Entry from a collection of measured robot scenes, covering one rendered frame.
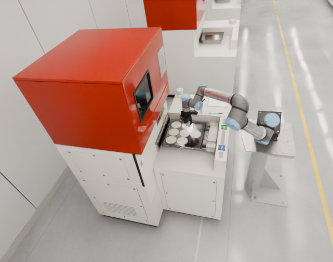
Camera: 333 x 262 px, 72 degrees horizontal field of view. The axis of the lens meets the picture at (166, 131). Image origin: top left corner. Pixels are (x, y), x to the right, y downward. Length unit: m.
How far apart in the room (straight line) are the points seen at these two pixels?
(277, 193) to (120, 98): 2.18
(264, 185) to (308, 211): 0.48
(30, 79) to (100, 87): 0.47
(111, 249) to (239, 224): 1.36
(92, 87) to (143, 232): 1.77
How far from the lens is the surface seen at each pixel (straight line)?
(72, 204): 3.16
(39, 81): 1.59
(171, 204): 2.52
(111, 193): 2.26
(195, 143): 2.10
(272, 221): 2.78
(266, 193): 2.91
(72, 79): 1.42
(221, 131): 2.12
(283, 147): 2.28
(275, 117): 2.02
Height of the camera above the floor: 2.41
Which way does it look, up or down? 42 degrees down
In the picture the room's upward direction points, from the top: 9 degrees counter-clockwise
